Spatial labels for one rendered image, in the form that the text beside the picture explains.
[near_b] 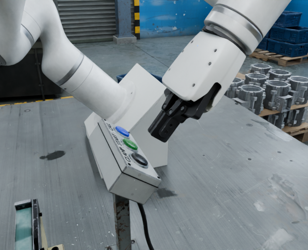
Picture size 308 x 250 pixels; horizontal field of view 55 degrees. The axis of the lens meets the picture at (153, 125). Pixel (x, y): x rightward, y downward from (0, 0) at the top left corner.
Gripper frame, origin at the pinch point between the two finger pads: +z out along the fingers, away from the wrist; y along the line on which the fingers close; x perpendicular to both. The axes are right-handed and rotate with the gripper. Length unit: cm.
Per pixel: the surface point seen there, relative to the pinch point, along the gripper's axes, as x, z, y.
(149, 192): 2.6, 9.3, 3.4
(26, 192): -1, 41, -35
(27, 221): -6.2, 30.0, -9.3
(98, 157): -3.7, 10.9, -5.0
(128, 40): 192, -24, -617
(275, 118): 170, -30, -133
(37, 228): -5.2, 28.1, -5.9
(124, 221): 7.9, 20.3, -3.9
